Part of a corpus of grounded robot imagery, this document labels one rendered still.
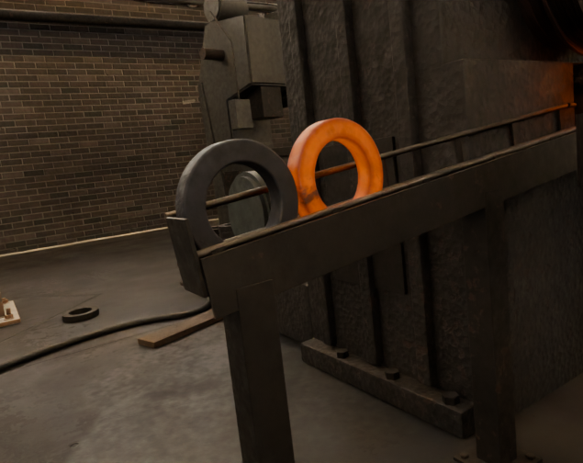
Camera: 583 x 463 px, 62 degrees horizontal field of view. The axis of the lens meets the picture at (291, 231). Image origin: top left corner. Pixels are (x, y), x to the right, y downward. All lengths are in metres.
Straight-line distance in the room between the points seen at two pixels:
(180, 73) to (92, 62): 1.17
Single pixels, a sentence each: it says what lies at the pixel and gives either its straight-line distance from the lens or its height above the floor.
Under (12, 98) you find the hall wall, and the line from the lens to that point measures 6.81.
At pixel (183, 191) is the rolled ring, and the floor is 0.67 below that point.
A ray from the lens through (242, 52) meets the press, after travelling 5.50.
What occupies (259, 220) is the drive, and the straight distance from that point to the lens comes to 2.08.
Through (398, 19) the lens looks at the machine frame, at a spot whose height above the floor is 0.99.
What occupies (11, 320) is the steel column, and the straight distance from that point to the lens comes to 3.09.
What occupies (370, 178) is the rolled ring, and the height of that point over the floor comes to 0.65.
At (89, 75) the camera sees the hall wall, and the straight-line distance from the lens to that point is 7.00.
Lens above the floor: 0.69
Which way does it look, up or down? 8 degrees down
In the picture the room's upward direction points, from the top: 7 degrees counter-clockwise
